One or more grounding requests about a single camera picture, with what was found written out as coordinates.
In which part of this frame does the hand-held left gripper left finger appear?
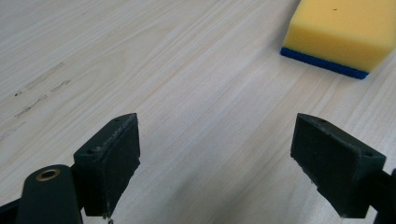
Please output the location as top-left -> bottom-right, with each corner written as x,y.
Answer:
73,112 -> 141,218

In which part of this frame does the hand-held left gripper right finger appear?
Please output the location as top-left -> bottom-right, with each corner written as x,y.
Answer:
290,112 -> 388,219

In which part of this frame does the yellow and blue sponge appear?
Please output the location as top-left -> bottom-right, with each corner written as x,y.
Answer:
279,0 -> 396,80

